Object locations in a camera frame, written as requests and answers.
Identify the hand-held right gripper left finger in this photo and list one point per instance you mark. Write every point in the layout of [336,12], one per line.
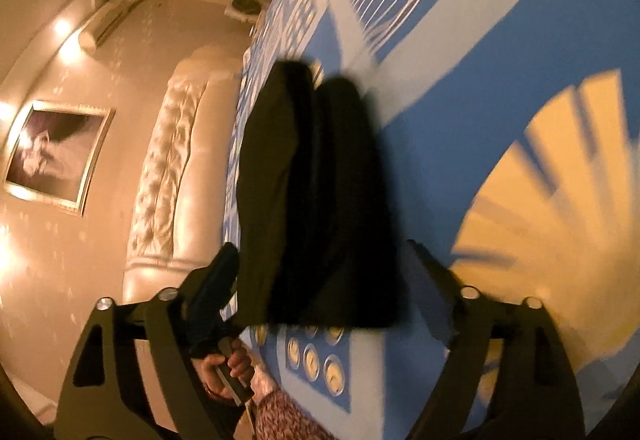
[214,292]

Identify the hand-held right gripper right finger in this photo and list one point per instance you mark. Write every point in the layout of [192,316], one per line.
[431,292]

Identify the black pants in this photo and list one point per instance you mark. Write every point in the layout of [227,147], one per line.
[310,195]

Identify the person's left forearm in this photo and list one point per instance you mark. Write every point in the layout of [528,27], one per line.
[285,415]

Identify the person's left hand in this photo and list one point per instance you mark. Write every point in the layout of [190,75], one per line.
[241,361]

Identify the cream tufted headboard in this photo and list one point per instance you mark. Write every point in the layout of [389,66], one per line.
[170,170]

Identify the blue printed blanket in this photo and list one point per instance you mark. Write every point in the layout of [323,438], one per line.
[440,95]

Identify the round black device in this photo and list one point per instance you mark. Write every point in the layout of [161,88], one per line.
[245,4]

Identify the framed wall picture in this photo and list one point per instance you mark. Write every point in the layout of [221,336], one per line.
[50,155]

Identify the white wall air conditioner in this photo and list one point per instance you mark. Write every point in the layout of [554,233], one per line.
[100,28]

